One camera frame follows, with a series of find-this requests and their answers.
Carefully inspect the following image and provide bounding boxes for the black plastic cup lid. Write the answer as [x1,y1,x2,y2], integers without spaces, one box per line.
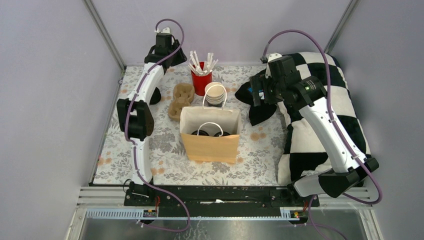
[214,131,231,137]

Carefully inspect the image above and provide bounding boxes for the brown paper takeout bag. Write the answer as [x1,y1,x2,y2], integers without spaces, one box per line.
[179,92,242,163]

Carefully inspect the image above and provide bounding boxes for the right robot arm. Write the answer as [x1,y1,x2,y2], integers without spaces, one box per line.
[249,53,379,206]

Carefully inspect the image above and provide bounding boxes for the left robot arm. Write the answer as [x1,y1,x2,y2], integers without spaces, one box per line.
[116,33,187,206]

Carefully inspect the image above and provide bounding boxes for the black cloth blue print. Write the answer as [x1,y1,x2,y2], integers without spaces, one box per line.
[234,81,277,126]

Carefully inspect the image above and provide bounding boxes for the stack of paper cups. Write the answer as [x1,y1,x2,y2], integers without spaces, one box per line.
[204,82,227,107]

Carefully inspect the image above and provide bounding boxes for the black white checkered pillow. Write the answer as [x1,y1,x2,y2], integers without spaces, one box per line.
[277,52,371,186]

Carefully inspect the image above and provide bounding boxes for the red straw holder cup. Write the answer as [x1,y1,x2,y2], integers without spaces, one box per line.
[189,64,213,96]

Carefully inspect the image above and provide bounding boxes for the floral patterned table mat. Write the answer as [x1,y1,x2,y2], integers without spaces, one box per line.
[92,66,287,186]

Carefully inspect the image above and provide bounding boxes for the stacked cardboard cup carriers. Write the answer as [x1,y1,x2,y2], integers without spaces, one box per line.
[167,83,195,121]

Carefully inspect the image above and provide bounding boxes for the stack of black lids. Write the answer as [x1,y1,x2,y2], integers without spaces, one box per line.
[149,87,162,105]

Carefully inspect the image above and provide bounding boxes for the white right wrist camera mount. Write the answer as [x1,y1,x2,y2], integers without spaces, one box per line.
[267,53,283,63]

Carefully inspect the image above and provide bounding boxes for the right aluminium frame post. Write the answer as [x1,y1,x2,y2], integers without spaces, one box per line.
[324,0,361,54]

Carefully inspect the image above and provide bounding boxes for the aluminium frame post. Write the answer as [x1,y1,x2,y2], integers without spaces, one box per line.
[324,0,361,54]
[82,0,126,73]

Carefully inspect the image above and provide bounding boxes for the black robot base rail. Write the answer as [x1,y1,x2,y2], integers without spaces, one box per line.
[124,182,320,218]

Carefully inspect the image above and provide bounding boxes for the left aluminium frame post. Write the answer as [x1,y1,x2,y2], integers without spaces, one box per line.
[82,0,126,73]

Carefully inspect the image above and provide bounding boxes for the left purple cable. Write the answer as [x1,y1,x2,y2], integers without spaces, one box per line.
[124,18,192,233]

